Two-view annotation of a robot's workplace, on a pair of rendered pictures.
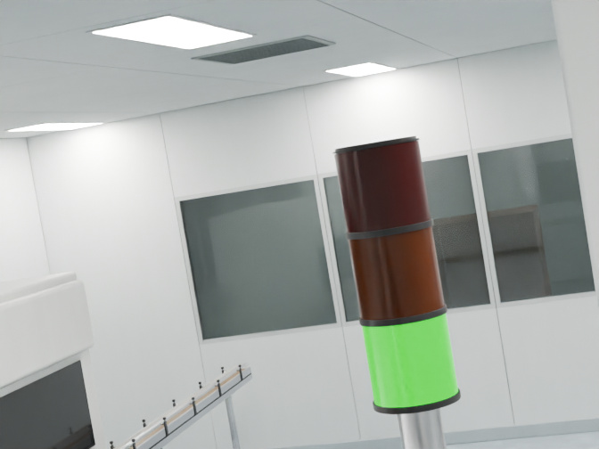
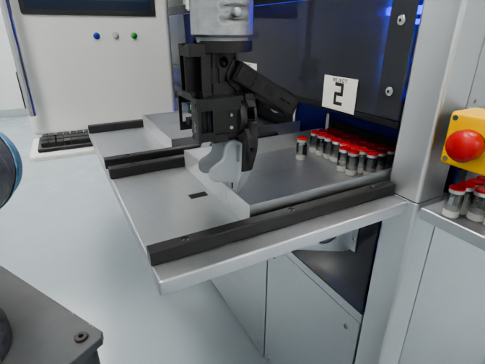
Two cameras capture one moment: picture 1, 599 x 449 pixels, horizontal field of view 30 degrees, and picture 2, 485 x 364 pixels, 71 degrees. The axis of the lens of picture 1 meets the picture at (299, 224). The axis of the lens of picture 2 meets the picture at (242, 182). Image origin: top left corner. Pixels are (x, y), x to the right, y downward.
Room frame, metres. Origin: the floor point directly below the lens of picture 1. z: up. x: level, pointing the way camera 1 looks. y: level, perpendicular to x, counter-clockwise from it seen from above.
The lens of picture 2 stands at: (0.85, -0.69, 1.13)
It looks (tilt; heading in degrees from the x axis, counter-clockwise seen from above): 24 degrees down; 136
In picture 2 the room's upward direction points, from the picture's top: straight up
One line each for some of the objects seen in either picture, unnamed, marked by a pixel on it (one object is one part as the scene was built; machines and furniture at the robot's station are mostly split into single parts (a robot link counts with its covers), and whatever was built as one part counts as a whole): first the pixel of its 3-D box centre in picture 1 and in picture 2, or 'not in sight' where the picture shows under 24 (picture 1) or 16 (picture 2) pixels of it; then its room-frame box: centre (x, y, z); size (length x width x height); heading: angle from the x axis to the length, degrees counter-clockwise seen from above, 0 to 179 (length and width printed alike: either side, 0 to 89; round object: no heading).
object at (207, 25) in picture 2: not in sight; (223, 22); (0.51, -0.40, 1.14); 0.08 x 0.08 x 0.05
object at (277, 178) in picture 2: not in sight; (294, 165); (0.49, -0.21, 0.90); 0.34 x 0.26 x 0.04; 74
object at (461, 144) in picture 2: not in sight; (466, 145); (0.75, -0.20, 0.99); 0.04 x 0.04 x 0.04; 74
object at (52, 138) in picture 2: not in sight; (108, 134); (-0.23, -0.26, 0.82); 0.40 x 0.14 x 0.02; 73
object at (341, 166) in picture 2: not in sight; (343, 158); (0.55, -0.13, 0.90); 0.02 x 0.02 x 0.05
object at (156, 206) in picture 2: not in sight; (222, 157); (0.31, -0.23, 0.87); 0.70 x 0.48 x 0.02; 164
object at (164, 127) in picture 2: not in sight; (219, 124); (0.16, -0.12, 0.90); 0.34 x 0.26 x 0.04; 74
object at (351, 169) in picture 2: not in sight; (352, 162); (0.57, -0.14, 0.90); 0.02 x 0.02 x 0.05
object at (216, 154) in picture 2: not in sight; (218, 164); (0.50, -0.39, 0.95); 0.06 x 0.03 x 0.09; 74
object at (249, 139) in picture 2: not in sight; (243, 139); (0.54, -0.38, 0.99); 0.05 x 0.02 x 0.09; 164
